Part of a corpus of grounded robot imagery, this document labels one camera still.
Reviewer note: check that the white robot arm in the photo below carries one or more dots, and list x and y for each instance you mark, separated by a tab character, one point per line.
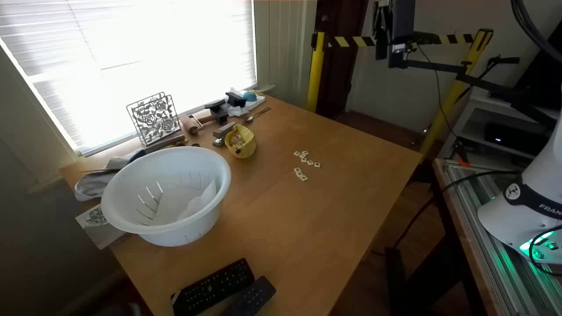
528	213

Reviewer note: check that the yellow cup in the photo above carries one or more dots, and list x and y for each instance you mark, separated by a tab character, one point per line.
242	142

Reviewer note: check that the metal spoon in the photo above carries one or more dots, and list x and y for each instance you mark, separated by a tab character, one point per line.
245	120

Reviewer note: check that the black clamp tool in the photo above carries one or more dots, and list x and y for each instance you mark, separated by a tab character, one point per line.
219	110

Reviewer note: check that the white plastic colander bowl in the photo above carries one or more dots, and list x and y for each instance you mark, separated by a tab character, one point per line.
171	198

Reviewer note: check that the clear maze cube puzzle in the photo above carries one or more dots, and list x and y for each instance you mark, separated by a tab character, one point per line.
155	119

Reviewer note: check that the small black remote control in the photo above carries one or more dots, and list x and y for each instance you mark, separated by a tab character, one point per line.
252	300

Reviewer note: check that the large black remote control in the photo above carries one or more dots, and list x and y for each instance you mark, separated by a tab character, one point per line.
213	289

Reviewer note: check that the grey cloth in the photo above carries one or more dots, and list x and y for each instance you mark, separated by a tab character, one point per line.
92	185

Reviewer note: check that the white patterned card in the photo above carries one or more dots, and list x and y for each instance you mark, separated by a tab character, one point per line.
99	231

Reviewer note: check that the white shelf unit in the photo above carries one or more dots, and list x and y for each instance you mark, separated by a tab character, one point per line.
491	133

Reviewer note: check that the yellow black striped barrier stand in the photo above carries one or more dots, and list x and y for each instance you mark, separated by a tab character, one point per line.
463	73

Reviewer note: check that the black camera on stand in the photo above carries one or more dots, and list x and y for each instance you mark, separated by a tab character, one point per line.
393	29

